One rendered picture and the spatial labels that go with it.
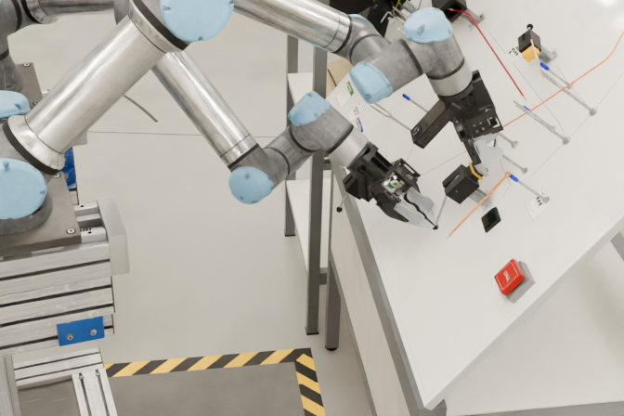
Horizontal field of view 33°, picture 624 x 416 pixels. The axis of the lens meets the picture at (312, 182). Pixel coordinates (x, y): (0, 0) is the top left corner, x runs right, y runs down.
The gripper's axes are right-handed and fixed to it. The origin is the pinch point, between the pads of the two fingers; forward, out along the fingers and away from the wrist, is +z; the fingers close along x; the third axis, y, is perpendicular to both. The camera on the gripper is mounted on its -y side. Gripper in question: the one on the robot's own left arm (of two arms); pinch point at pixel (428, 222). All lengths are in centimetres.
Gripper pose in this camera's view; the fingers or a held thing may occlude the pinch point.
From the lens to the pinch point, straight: 214.7
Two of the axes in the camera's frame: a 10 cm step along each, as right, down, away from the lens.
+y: 3.2, -1.6, -9.4
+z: 7.4, 6.5, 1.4
